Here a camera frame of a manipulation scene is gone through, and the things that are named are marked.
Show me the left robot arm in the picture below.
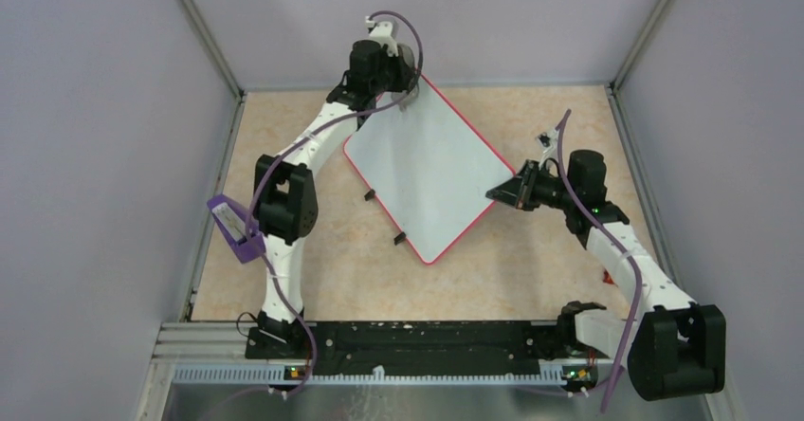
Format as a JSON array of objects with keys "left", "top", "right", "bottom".
[{"left": 249, "top": 40, "right": 423, "bottom": 358}]

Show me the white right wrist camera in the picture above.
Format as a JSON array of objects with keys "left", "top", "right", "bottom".
[{"left": 537, "top": 127, "right": 560, "bottom": 165}]

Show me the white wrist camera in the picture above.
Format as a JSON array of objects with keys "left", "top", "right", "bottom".
[
  {"left": 537, "top": 127, "right": 560, "bottom": 165},
  {"left": 365, "top": 17, "right": 399, "bottom": 57}
]

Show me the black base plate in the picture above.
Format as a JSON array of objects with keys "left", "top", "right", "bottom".
[{"left": 245, "top": 320, "right": 602, "bottom": 377}]

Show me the purple box holder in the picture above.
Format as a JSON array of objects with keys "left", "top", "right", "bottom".
[{"left": 206, "top": 194, "right": 265, "bottom": 264}]

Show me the silver mesh eraser sponge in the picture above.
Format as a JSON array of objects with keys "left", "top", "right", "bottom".
[{"left": 394, "top": 44, "right": 419, "bottom": 111}]

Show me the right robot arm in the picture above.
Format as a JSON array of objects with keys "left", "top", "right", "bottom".
[{"left": 485, "top": 150, "right": 726, "bottom": 401}]

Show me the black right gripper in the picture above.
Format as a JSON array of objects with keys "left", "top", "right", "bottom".
[{"left": 487, "top": 160, "right": 576, "bottom": 212}]

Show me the aluminium frame rail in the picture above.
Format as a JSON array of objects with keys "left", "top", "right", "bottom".
[{"left": 135, "top": 317, "right": 749, "bottom": 421}]

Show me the pink-framed whiteboard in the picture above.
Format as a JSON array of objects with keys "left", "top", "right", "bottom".
[{"left": 343, "top": 77, "right": 515, "bottom": 265}]

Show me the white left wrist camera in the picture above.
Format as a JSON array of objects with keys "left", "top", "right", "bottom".
[{"left": 365, "top": 17, "right": 399, "bottom": 57}]

